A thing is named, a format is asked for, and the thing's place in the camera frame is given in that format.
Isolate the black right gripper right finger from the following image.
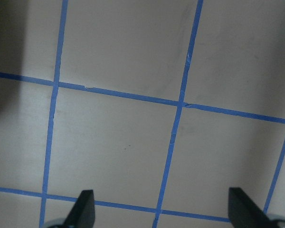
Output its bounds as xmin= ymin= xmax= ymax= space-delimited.
xmin=228 ymin=187 xmax=272 ymax=228

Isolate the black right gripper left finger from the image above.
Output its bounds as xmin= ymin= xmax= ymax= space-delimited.
xmin=62 ymin=190 xmax=95 ymax=228

